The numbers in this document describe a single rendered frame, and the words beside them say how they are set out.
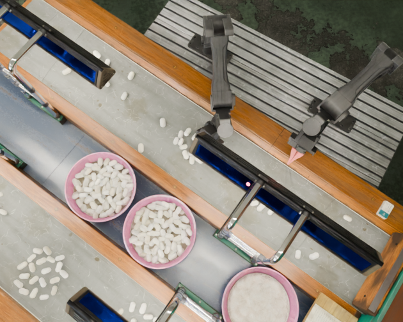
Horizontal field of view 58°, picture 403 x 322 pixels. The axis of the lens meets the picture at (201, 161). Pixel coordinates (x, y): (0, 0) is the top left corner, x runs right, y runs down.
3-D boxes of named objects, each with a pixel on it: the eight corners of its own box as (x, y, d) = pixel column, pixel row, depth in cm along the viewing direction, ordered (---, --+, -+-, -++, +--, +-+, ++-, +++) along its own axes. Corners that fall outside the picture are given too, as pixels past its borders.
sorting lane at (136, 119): (38, -1, 163) (36, -5, 161) (396, 242, 137) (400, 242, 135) (-10, 46, 157) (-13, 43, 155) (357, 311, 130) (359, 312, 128)
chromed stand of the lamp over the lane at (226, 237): (240, 196, 145) (258, 170, 102) (282, 226, 142) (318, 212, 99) (212, 236, 141) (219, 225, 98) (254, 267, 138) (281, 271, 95)
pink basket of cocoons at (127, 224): (139, 191, 146) (135, 186, 136) (203, 208, 144) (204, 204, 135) (118, 257, 139) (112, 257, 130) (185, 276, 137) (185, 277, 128)
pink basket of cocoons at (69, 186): (102, 145, 150) (96, 138, 141) (153, 183, 146) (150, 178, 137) (59, 197, 145) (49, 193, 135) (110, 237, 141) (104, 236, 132)
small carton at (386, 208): (383, 200, 136) (386, 200, 134) (391, 206, 136) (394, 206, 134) (375, 214, 135) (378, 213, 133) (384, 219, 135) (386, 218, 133)
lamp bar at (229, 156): (203, 132, 114) (203, 124, 107) (378, 253, 105) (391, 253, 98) (187, 152, 112) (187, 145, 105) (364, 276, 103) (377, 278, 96)
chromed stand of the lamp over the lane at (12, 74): (57, 67, 159) (5, -4, 116) (92, 91, 156) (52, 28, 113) (27, 99, 155) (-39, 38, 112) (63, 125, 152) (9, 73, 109)
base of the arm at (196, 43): (226, 57, 153) (235, 45, 155) (186, 36, 156) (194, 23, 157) (225, 67, 161) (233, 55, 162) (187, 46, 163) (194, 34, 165)
